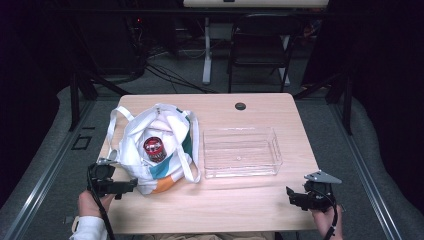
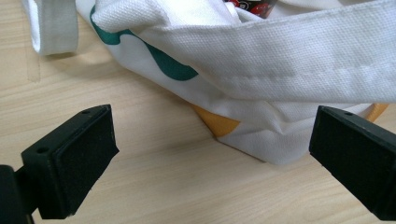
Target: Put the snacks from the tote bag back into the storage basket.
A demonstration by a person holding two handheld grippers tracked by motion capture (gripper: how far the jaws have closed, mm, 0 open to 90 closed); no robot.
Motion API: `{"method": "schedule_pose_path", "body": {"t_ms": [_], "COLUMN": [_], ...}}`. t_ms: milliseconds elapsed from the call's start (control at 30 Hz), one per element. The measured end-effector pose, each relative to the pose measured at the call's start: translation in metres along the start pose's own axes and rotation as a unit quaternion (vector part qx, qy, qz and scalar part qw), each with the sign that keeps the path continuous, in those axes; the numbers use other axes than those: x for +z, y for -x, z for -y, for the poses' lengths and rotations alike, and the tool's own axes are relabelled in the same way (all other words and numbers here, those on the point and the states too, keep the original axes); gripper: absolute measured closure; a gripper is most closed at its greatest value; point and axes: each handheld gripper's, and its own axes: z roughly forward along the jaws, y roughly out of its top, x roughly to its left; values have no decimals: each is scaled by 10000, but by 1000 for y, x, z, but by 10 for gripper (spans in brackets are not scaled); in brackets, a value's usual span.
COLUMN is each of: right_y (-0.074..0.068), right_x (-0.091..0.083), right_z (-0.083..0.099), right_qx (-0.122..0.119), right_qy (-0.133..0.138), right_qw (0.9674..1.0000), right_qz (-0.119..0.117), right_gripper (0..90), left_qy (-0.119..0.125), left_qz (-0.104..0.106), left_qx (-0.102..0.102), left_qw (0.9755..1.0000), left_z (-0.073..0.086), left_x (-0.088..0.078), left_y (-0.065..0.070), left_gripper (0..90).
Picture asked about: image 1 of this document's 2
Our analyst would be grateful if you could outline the white tote bag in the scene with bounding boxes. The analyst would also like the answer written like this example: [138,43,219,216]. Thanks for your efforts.
[105,102,202,196]

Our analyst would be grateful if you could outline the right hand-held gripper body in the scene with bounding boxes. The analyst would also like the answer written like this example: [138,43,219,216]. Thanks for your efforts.
[298,169,343,213]

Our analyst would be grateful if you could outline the person's left hand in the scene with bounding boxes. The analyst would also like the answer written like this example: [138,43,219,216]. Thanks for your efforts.
[77,190,115,219]

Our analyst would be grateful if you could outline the red can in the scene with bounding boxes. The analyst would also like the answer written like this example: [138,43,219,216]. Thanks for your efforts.
[142,136,168,164]

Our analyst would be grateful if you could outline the clear plastic box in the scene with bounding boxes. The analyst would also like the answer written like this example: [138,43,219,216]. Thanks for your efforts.
[202,126,284,180]

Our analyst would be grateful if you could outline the black floor cables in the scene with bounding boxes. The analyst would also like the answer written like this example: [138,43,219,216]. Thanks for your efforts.
[131,19,219,95]

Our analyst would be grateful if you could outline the black metal stand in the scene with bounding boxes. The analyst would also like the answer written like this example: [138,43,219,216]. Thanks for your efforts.
[67,69,133,133]
[293,68,355,136]

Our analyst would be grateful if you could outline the metal floor rail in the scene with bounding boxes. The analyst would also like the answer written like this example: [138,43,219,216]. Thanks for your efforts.
[2,99,96,240]
[328,103,406,240]

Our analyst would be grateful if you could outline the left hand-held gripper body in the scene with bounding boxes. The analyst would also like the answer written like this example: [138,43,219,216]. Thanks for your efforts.
[87,157,128,198]

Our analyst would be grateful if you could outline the black folding chair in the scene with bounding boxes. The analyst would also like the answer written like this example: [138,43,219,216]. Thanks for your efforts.
[227,13,303,94]

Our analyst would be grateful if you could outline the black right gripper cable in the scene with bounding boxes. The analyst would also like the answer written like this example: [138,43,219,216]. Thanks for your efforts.
[313,188,340,240]

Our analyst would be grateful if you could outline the white desk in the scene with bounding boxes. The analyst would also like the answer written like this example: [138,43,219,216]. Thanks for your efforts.
[182,0,330,86]

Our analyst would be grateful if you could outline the person's right hand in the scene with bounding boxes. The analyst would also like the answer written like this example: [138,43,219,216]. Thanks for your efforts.
[311,204,345,240]

